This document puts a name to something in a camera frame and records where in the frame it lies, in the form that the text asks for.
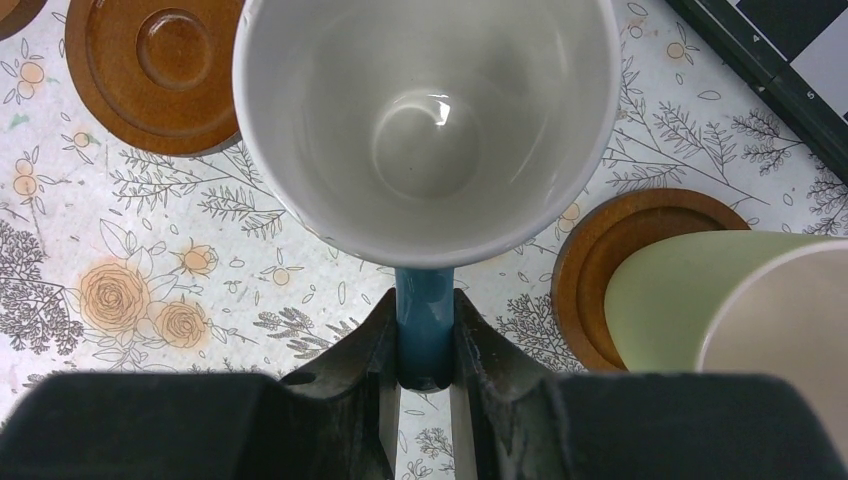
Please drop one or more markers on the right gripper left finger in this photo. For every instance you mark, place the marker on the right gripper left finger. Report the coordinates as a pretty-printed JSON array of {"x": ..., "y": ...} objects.
[{"x": 265, "y": 424}]

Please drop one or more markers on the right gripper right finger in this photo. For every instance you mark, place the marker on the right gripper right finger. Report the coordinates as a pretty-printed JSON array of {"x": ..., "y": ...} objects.
[{"x": 513, "y": 418}]

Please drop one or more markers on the brown coaster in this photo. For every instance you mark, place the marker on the brown coaster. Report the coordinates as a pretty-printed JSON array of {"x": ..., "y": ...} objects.
[
  {"x": 599, "y": 244},
  {"x": 157, "y": 74},
  {"x": 17, "y": 14}
]

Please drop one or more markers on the green mug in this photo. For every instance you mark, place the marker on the green mug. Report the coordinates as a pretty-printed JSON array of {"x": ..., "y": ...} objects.
[{"x": 739, "y": 301}]

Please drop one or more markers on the blue mug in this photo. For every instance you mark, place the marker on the blue mug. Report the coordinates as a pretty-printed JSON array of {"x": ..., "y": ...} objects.
[{"x": 426, "y": 135}]

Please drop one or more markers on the black white chessboard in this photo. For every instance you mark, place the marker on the black white chessboard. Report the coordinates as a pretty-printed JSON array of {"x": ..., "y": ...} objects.
[{"x": 793, "y": 54}]

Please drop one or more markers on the floral tablecloth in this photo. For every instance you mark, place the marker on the floral tablecloth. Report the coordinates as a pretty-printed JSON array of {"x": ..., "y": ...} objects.
[{"x": 116, "y": 259}]

